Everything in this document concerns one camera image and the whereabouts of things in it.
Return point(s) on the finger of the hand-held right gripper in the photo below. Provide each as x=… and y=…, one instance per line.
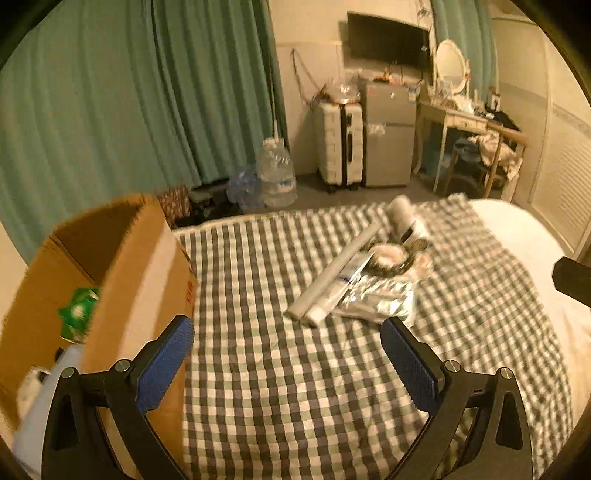
x=575, y=279

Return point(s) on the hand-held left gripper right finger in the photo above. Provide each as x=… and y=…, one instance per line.
x=413, y=364

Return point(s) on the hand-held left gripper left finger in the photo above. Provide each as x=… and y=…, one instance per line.
x=161, y=364

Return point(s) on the brown cardboard box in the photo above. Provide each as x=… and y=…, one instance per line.
x=134, y=286

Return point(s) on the white duvet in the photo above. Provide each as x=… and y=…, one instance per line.
x=521, y=240

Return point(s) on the silver foil packet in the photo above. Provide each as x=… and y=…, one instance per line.
x=378, y=300

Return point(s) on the white louvered cabinet door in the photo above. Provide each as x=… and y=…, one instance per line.
x=563, y=184

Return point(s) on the green packet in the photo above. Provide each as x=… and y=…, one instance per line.
x=78, y=314

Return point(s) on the short white paper roll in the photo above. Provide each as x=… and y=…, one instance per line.
x=323, y=311

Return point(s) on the round black rimmed container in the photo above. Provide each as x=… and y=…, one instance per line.
x=390, y=258

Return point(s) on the green checkered blanket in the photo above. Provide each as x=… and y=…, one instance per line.
x=300, y=392

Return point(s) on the long white paper roll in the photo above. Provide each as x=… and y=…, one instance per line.
x=332, y=272

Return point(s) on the white cylindrical bottle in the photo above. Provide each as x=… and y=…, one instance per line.
x=404, y=214

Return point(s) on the patterned dark box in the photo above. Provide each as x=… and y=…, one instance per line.
x=175, y=205

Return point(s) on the pile of clothes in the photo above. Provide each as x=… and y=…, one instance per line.
x=485, y=145

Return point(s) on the wooden chair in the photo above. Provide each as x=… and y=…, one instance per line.
x=508, y=131

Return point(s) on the white dressing table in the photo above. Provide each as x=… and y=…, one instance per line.
x=461, y=121

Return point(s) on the blue plastic bags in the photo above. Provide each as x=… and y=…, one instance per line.
x=242, y=187

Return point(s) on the grey mini fridge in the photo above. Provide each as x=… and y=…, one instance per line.
x=388, y=152

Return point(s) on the large clear water bottle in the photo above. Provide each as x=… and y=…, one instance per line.
x=277, y=175

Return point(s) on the white hard suitcase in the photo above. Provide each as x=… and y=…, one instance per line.
x=337, y=147

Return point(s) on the white oval mirror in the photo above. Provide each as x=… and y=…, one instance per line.
x=450, y=62

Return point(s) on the wide green curtain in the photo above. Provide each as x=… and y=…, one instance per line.
x=115, y=101

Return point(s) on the narrow green curtain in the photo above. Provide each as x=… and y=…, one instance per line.
x=466, y=27

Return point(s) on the clear plastic bag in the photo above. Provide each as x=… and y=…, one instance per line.
x=341, y=92

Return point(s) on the black wall television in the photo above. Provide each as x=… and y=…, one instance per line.
x=388, y=41

